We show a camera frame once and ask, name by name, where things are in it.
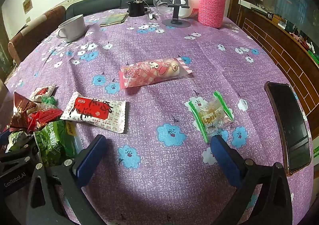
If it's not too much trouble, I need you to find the dark red snack packet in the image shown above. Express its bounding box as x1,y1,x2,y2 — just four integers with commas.
9,91,38,128

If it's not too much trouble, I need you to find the black leather sofa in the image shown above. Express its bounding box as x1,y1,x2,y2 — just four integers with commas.
65,0,202,17

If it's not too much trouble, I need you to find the black box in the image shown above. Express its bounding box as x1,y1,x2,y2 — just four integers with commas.
128,0,145,17

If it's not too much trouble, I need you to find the white cup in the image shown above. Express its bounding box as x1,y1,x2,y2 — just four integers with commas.
56,14,87,42

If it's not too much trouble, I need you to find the wooden cabinet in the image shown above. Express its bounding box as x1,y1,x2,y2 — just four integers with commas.
228,0,319,141

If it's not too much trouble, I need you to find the black smartphone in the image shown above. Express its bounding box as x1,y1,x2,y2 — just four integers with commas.
265,81,312,177

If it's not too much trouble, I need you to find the brown chair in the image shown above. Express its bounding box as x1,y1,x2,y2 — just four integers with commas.
7,6,66,66

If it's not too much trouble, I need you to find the purple floral tablecloth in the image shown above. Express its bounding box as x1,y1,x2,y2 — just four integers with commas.
5,8,314,225

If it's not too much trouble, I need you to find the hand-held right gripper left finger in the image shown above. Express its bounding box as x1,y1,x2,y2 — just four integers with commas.
26,134,109,225

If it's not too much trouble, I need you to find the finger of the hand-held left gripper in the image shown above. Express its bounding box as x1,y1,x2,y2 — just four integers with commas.
0,143,40,166

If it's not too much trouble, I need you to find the clear glass cup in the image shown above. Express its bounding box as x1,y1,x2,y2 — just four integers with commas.
153,0,175,14

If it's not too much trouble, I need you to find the folded green cloth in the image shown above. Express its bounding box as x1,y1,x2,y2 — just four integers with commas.
99,13,129,27

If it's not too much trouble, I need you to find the white container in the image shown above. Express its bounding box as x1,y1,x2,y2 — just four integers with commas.
178,0,200,18

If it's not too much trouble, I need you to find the small green white snack packet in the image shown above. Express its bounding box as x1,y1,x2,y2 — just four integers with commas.
40,96,58,110

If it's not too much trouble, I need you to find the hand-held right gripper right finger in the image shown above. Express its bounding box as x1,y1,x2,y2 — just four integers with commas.
210,135,292,225

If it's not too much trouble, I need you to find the clear green-edged snack packet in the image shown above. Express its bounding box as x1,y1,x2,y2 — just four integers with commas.
188,91,234,143

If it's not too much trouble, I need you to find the pink cartoon snack packet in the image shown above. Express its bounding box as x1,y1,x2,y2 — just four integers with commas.
118,57,194,89

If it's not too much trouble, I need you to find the small white red snack packet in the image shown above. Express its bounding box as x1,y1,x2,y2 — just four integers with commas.
29,85,57,102

